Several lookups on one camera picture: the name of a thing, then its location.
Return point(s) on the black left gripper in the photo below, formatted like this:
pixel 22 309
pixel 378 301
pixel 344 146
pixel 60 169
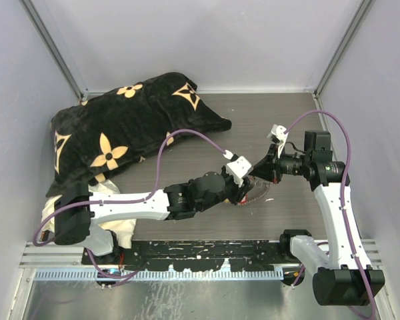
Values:
pixel 238 192

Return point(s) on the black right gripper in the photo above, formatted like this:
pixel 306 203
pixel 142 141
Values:
pixel 269 168

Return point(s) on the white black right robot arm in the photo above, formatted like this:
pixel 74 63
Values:
pixel 344 275

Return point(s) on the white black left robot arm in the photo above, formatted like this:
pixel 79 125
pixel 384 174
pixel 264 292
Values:
pixel 81 212

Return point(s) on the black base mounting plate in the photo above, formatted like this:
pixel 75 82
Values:
pixel 242 255

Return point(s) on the cream white cloth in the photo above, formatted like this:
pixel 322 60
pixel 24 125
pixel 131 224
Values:
pixel 124 229

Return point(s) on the black floral plush blanket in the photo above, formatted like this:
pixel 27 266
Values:
pixel 102 136

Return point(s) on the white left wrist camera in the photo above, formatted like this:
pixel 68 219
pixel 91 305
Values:
pixel 238 167

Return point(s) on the left aluminium frame post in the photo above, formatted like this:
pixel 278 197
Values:
pixel 42 19

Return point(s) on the aluminium frame post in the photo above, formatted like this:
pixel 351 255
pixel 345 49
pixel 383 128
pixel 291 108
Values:
pixel 42 19
pixel 343 45

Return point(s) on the blue slotted cable duct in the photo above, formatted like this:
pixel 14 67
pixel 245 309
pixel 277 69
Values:
pixel 224 274

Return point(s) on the right aluminium frame post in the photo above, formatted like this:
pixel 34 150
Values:
pixel 343 45

